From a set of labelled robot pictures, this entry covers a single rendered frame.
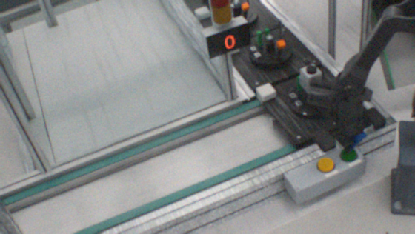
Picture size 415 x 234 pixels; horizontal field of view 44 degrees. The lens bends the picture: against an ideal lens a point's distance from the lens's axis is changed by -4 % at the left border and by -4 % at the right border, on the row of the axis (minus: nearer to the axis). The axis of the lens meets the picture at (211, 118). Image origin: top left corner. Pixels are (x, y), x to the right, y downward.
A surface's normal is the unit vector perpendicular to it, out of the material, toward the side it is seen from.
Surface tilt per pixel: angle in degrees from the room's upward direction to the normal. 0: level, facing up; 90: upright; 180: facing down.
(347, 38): 0
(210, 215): 90
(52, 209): 0
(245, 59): 0
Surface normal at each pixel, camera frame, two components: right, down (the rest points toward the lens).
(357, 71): -0.21, 0.30
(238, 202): 0.38, 0.61
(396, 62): 0.06, -0.04
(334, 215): -0.14, -0.71
